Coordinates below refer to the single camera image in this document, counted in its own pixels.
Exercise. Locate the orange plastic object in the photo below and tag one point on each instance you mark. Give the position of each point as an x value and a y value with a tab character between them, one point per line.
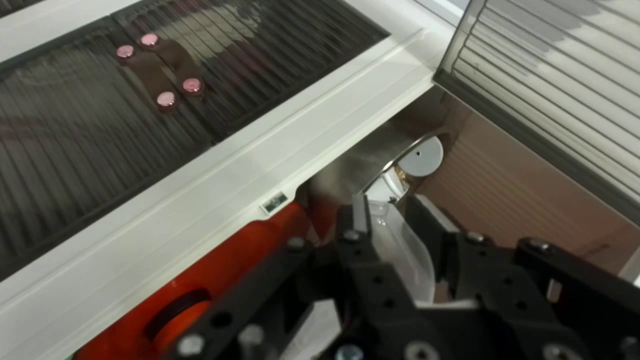
220	261

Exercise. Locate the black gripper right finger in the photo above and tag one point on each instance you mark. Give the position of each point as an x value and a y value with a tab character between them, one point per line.
533	301

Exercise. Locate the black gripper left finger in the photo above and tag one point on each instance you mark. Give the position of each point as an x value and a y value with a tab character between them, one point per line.
373	306

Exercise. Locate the white three-tier storage cabinet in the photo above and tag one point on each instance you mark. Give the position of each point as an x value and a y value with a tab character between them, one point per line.
201	201

